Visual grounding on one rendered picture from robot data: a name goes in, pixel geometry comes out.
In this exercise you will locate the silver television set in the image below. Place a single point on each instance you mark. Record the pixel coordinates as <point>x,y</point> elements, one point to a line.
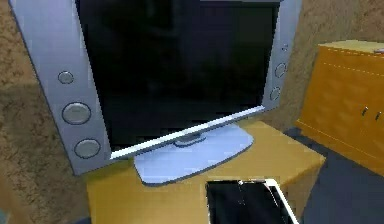
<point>173,66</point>

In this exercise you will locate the yellow wooden television stand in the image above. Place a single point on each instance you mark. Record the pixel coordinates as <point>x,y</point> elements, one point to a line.
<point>266,150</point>

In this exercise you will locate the orange wooden cupboard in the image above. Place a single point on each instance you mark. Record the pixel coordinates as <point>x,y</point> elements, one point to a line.
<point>346,100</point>

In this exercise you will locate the small grey flat object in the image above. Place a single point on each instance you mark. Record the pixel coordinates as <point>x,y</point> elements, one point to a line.
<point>379,51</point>

